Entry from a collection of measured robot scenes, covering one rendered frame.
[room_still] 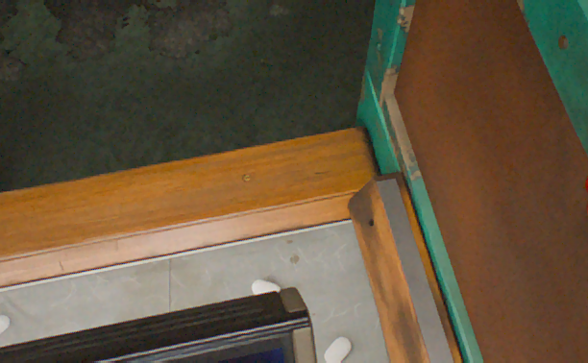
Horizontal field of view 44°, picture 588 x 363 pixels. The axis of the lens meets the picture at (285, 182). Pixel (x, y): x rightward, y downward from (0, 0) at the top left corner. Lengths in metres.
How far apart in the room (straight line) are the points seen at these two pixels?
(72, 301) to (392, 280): 0.38
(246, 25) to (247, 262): 1.21
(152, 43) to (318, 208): 1.19
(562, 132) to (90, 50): 1.66
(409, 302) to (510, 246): 0.18
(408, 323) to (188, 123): 1.19
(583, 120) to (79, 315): 0.63
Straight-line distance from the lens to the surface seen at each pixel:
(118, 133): 1.86
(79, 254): 0.90
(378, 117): 0.88
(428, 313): 0.75
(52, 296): 0.91
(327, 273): 0.88
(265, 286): 0.85
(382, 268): 0.79
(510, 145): 0.56
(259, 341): 0.47
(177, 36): 2.01
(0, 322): 0.90
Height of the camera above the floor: 1.57
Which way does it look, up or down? 64 degrees down
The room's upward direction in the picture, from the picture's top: straight up
